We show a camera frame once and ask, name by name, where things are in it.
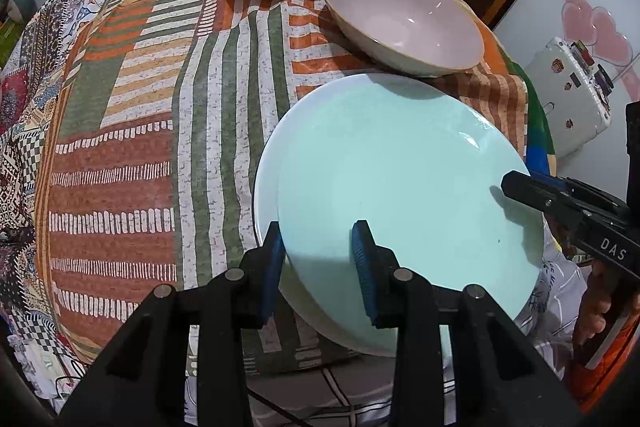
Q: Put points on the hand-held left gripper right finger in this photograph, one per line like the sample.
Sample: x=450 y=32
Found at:
x=362 y=267

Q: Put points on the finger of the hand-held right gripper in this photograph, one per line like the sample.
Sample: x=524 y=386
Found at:
x=585 y=196
x=530 y=192

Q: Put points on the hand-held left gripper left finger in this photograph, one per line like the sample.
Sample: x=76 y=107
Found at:
x=272 y=267

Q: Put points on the white plate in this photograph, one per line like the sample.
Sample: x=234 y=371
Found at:
x=265 y=202

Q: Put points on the mint green plate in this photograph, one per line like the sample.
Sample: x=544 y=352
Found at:
x=400 y=187

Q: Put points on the pink bowl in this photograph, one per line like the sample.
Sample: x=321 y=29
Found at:
x=400 y=12

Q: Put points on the person's right hand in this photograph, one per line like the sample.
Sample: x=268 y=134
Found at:
x=592 y=312

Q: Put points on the multicoloured cloth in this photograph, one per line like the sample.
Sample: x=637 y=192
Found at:
x=537 y=142

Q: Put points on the white suitcase with stickers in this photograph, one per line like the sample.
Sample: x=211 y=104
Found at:
x=555 y=107

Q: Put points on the orange clothing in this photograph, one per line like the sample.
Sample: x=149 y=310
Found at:
x=595 y=382

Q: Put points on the striped orange patchwork blanket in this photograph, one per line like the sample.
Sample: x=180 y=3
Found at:
x=150 y=107

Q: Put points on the checkered patterned quilt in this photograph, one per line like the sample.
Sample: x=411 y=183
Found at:
x=30 y=57

